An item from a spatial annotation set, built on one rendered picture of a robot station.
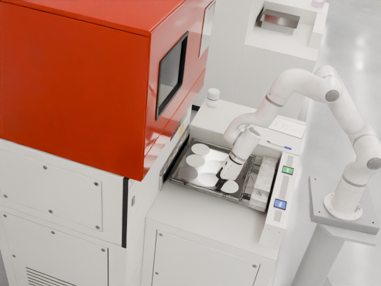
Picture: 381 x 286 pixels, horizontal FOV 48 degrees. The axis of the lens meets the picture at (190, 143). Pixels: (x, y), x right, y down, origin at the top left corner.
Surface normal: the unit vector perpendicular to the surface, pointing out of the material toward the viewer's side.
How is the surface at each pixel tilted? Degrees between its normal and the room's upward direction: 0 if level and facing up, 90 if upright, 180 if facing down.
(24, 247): 90
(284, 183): 0
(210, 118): 0
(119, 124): 90
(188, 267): 90
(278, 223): 0
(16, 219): 90
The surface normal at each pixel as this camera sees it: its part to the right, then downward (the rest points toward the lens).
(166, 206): 0.11, -0.79
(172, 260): -0.31, 0.54
